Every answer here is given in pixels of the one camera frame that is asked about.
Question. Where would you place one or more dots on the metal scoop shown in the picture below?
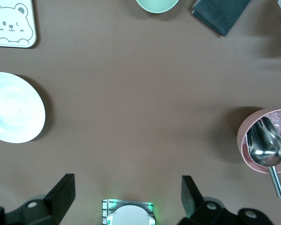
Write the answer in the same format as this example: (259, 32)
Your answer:
(264, 150)

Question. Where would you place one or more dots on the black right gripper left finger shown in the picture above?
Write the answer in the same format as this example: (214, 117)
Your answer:
(58, 199)

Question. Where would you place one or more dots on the aluminium arm base plate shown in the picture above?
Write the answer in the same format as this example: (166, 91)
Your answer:
(106, 204)

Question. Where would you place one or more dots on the dark grey folded cloth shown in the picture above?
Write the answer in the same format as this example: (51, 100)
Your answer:
(222, 14)

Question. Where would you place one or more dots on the cream bear print tray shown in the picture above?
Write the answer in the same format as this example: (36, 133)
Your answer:
(25, 7)

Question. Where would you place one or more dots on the pale green bowl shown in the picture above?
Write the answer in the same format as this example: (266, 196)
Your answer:
(157, 5)

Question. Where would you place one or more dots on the white round plate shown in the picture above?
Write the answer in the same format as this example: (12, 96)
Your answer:
(14, 110)

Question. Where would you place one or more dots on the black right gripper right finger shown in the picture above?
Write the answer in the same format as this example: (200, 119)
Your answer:
(194, 206)

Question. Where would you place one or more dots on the pink bowl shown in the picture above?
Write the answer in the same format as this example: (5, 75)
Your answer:
(244, 131)

